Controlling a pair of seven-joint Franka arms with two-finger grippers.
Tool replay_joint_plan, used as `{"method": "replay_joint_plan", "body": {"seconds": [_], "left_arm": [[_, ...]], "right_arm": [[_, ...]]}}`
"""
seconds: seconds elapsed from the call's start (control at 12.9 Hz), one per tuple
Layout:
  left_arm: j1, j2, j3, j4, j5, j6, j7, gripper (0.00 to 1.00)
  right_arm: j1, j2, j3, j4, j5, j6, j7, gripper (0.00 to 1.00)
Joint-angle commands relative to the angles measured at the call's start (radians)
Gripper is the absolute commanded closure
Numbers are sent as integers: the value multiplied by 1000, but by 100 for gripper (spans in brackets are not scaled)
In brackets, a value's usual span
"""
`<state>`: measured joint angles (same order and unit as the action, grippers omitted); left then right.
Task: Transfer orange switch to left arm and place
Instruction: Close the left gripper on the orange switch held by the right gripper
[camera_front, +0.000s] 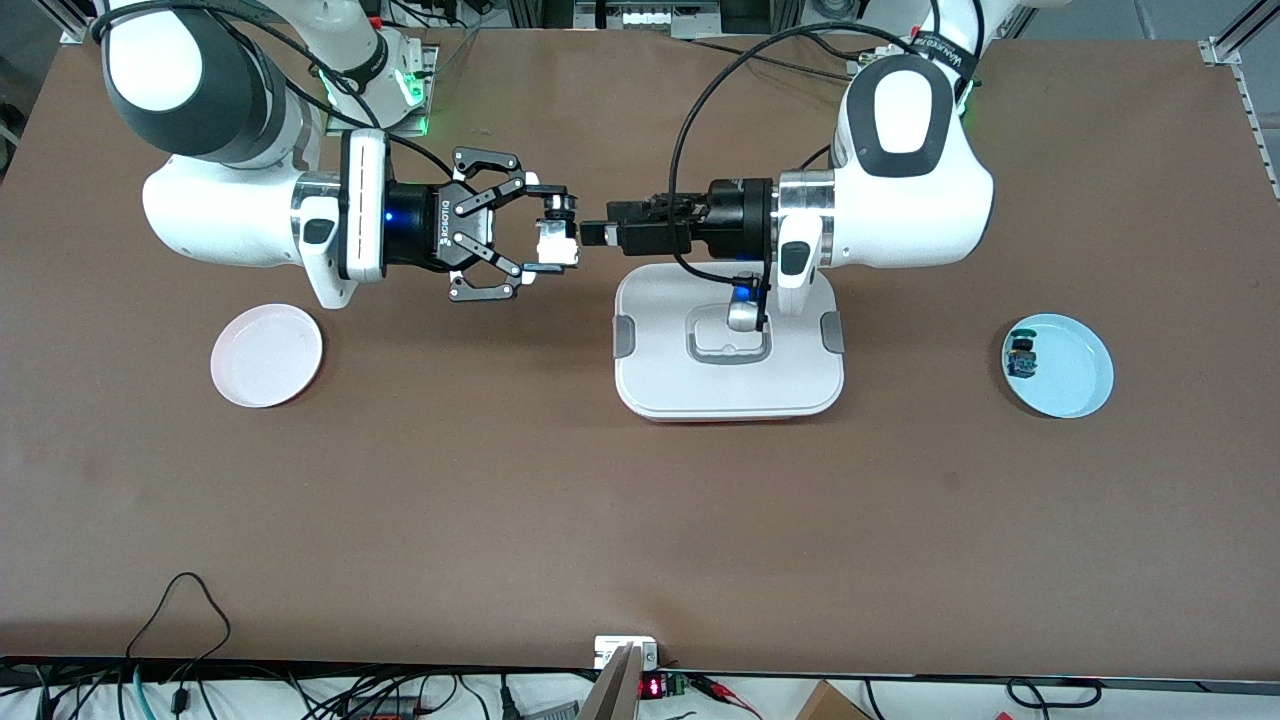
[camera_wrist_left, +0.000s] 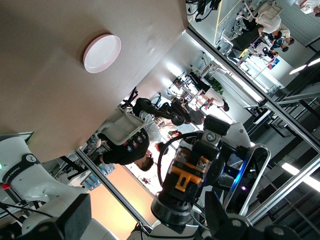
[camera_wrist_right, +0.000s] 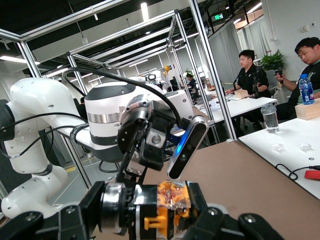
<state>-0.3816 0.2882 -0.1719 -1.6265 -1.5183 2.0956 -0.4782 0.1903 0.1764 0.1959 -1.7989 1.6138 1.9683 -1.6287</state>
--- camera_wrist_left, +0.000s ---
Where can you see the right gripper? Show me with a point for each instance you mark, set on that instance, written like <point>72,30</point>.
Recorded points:
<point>240,136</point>

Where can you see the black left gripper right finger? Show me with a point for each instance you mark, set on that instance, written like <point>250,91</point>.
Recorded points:
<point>217,217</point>

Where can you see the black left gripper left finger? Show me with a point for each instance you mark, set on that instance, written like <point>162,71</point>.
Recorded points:
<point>75,215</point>

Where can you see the orange black switch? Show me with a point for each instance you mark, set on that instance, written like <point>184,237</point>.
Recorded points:
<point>186,175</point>

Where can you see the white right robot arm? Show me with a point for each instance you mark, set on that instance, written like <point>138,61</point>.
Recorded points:
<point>25,175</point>

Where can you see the person in striped shirt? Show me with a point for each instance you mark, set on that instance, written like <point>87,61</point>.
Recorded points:
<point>196,116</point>

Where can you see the person in white shirt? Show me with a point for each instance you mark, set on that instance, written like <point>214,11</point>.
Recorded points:
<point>215,96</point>

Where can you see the person in black shirt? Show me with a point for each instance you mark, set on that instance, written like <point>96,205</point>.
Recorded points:
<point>127,150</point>

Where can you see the person in beige top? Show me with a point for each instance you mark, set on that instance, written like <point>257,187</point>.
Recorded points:
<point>270,21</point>

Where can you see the pink round plate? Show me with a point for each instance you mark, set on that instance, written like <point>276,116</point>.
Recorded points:
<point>102,53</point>

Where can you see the grey partition frame beam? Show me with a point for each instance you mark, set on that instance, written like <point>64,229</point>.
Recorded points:
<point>240,75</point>

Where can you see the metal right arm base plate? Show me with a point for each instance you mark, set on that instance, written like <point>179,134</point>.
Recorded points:
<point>17,138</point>

